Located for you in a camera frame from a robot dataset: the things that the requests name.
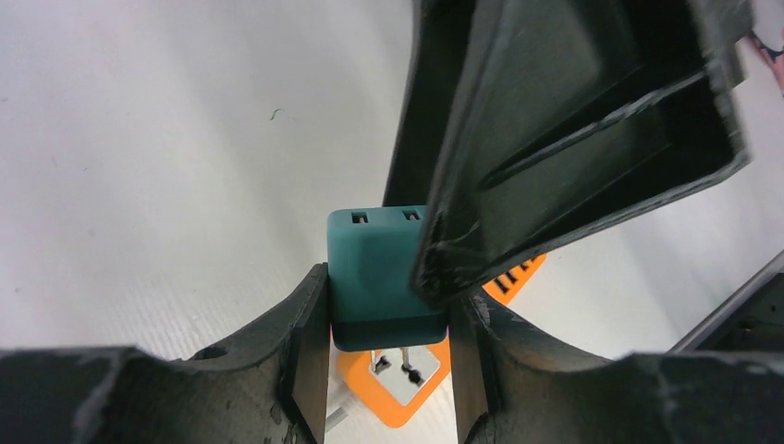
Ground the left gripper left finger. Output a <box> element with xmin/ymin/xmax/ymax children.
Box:
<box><xmin>1</xmin><ymin>264</ymin><xmax>330</xmax><ymax>443</ymax></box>

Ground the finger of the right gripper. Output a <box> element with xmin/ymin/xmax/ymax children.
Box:
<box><xmin>410</xmin><ymin>1</ymin><xmax>753</xmax><ymax>307</ymax></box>
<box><xmin>383</xmin><ymin>0</ymin><xmax>476</xmax><ymax>206</ymax></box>

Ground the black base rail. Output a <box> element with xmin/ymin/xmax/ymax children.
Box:
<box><xmin>670</xmin><ymin>253</ymin><xmax>783</xmax><ymax>352</ymax></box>

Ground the pink patterned cloth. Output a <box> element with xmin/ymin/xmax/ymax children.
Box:
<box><xmin>750</xmin><ymin>31</ymin><xmax>783</xmax><ymax>93</ymax></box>

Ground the orange power strip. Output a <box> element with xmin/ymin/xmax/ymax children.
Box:
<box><xmin>335</xmin><ymin>252</ymin><xmax>547</xmax><ymax>429</ymax></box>

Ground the teal plug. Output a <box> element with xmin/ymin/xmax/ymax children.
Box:
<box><xmin>326</xmin><ymin>205</ymin><xmax>447</xmax><ymax>352</ymax></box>

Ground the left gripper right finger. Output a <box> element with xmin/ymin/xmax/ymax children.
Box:
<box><xmin>449</xmin><ymin>294</ymin><xmax>783</xmax><ymax>443</ymax></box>

